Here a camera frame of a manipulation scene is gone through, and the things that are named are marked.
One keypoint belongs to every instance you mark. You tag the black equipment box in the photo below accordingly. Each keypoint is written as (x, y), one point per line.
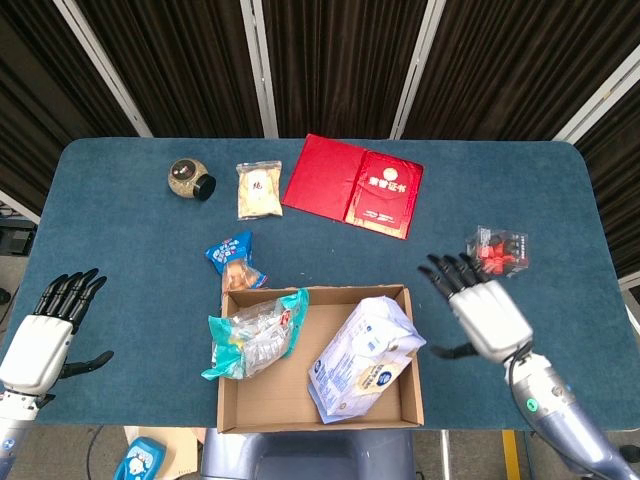
(15, 241)

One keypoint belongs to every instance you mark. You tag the blue felt table cover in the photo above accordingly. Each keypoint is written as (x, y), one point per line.
(125, 240)

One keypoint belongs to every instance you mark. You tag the glass jar with black lid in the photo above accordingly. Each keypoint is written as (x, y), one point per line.
(184, 177)

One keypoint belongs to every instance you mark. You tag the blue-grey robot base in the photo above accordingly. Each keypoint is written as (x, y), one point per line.
(310, 457)

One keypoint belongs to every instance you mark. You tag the white partition frame post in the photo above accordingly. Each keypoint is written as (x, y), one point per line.
(105, 70)
(260, 70)
(417, 70)
(595, 105)

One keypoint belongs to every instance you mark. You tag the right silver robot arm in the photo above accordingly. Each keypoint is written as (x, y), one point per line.
(560, 410)

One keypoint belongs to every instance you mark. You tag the clear beige snack packet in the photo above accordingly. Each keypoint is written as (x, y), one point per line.
(259, 192)

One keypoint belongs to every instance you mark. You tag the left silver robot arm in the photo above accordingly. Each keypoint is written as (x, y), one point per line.
(15, 430)

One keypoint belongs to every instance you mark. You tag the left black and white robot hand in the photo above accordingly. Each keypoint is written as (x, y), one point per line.
(35, 350)

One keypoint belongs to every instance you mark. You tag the clear box of coffee capsules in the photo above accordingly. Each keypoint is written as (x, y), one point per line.
(505, 252)

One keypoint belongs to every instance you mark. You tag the white blue tissue pack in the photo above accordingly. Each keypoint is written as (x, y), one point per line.
(360, 360)

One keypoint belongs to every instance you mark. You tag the open brown cardboard box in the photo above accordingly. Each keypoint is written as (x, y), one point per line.
(280, 400)

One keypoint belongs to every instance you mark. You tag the blue orange snack packet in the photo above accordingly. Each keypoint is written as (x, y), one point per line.
(230, 252)

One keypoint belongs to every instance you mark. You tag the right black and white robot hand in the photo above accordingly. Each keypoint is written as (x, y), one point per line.
(492, 320)

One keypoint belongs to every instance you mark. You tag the open red certificate folder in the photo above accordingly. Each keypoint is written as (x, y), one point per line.
(350, 185)

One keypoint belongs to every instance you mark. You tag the teal snack bag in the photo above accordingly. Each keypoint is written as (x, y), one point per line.
(255, 337)

